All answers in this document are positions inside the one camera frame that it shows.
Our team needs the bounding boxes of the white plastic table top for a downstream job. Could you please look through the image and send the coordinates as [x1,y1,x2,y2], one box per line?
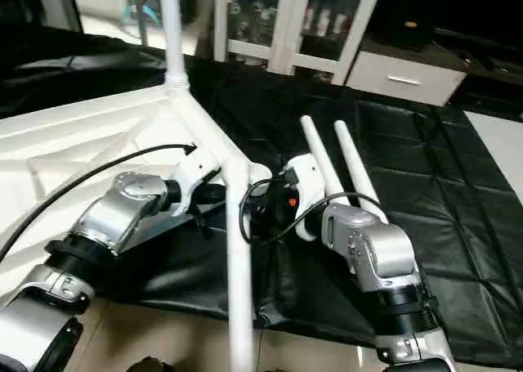
[0,86,273,298]

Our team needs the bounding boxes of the black mat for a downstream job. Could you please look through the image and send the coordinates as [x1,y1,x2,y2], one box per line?
[0,25,523,365]

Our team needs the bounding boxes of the black box yellow label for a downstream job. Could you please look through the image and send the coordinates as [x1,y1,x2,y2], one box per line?
[371,0,439,51]

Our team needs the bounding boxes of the white plastic table leg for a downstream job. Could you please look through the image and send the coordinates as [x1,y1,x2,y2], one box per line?
[224,155,257,372]
[299,115,353,206]
[159,0,191,100]
[333,120,390,225]

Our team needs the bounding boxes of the white glass-door cabinet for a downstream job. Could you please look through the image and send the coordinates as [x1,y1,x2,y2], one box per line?
[213,0,386,83]

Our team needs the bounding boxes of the white drawer unit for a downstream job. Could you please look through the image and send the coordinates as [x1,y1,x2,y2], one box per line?
[344,52,467,108]

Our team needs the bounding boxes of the light blue metal frame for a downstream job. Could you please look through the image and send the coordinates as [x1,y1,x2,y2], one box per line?
[121,0,158,44]

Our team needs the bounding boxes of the white flat panel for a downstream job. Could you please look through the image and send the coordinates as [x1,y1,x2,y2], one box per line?
[464,110,523,203]

